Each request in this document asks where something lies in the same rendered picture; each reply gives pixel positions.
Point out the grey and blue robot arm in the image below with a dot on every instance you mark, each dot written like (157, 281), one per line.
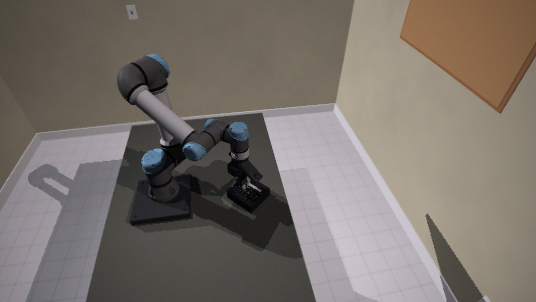
(179, 140)

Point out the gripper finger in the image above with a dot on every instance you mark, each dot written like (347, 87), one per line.
(241, 183)
(247, 180)

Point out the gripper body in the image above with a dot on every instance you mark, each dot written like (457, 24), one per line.
(234, 169)

